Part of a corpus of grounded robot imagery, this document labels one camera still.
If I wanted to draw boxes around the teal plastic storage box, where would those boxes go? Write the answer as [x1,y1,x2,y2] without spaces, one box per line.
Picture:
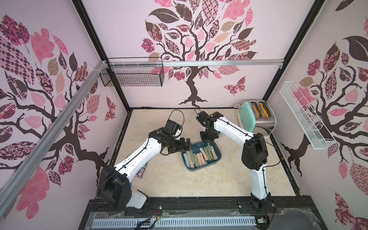
[181,142,222,171]

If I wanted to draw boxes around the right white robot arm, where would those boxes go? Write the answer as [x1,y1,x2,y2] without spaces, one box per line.
[196,111,269,204]

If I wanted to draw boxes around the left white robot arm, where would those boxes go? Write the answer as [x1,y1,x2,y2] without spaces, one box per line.
[96,130,192,210]

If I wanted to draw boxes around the purple snack packet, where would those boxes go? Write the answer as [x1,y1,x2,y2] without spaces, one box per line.
[136,163,147,178]

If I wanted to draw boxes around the mint green toaster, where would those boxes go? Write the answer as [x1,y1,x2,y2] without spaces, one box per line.
[236,100,277,137]

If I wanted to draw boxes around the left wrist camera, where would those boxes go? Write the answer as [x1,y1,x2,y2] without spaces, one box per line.
[163,119,183,138]

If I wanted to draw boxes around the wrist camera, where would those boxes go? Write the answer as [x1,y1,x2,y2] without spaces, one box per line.
[196,111,209,127]
[163,119,183,138]

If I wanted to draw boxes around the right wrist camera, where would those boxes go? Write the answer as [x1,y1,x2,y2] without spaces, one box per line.
[196,111,209,127]

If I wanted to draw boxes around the white slotted cable duct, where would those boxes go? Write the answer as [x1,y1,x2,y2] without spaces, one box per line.
[91,216,257,230]

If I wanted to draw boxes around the black wire basket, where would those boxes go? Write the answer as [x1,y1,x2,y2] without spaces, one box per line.
[100,57,164,87]

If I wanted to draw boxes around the white wire shelf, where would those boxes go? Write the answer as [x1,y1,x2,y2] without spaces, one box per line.
[279,81,337,150]

